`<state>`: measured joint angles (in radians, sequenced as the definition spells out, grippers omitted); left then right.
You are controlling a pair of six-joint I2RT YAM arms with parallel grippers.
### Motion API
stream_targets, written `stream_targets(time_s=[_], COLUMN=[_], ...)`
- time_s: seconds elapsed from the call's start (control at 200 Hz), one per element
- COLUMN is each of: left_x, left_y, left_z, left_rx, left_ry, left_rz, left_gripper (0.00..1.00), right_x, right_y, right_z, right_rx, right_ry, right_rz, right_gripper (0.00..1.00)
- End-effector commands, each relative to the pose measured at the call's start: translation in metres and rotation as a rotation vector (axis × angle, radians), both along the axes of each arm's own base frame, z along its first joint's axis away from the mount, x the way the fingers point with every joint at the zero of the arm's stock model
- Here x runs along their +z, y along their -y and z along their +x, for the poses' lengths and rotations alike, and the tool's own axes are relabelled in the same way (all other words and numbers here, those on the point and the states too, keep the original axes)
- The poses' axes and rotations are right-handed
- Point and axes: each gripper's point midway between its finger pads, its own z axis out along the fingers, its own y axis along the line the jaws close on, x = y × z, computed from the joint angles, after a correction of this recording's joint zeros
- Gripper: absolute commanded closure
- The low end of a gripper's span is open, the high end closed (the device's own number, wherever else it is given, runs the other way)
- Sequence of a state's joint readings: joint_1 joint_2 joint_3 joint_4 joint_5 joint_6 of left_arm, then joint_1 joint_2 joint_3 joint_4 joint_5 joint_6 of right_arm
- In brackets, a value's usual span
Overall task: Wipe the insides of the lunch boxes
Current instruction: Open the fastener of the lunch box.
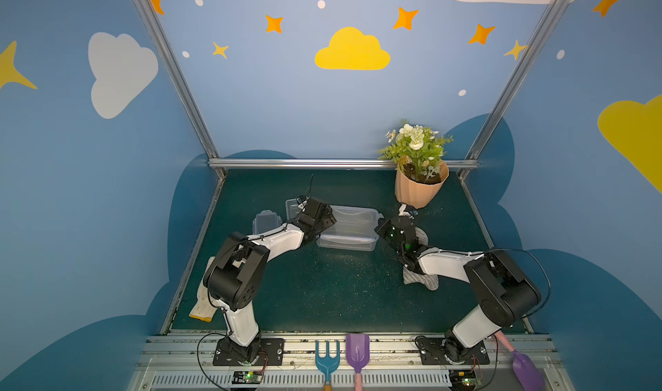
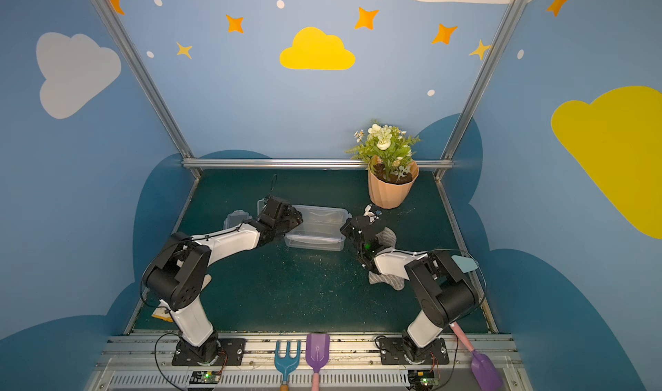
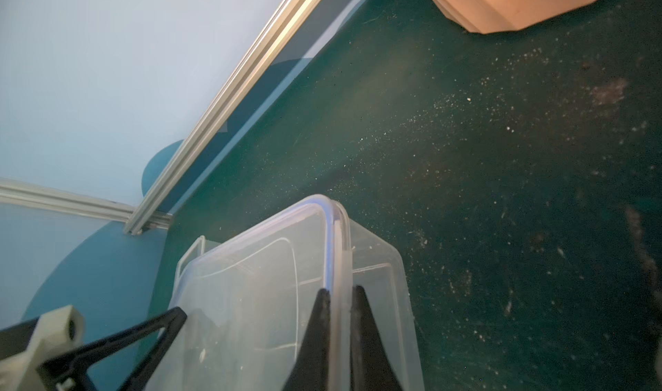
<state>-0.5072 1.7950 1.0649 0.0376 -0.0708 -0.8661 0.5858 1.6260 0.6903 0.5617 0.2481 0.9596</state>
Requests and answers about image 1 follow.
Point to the purple garden shovel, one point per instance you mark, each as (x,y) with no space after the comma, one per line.
(358,355)

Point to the small lunch box lid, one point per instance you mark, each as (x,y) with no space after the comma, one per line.
(266,222)

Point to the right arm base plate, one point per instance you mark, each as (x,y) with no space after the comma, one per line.
(443,351)

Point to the aluminium frame rail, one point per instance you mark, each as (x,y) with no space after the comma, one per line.
(301,164)

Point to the right controller board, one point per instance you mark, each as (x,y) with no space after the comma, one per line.
(463,380)

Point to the purple scoop pink handle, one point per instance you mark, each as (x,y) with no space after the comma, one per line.
(526,372)

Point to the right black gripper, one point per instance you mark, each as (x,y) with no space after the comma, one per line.
(390,231)

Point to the controller board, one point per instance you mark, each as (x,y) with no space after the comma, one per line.
(247,378)
(463,380)

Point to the green artificial plant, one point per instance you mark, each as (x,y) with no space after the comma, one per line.
(417,152)

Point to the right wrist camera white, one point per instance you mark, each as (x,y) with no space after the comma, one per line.
(407,211)

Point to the small clear lunch box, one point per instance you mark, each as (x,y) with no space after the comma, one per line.
(293,208)

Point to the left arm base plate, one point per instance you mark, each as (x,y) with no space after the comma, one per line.
(269,350)

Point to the terracotta flower pot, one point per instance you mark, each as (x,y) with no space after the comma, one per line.
(417,194)

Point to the white work glove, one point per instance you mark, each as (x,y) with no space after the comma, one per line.
(202,310)

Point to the teal garden rake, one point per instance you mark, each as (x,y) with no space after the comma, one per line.
(328,363)

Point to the grey striped cloth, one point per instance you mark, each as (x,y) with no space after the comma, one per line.
(431,282)

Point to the left controller board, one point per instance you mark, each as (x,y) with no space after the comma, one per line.
(247,378)

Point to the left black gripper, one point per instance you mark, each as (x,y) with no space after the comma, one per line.
(321,218)

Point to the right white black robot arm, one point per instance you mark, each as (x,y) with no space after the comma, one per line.
(503,291)

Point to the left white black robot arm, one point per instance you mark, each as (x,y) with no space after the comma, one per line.
(233,278)

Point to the large clear lunch box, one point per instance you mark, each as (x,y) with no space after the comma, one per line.
(354,229)

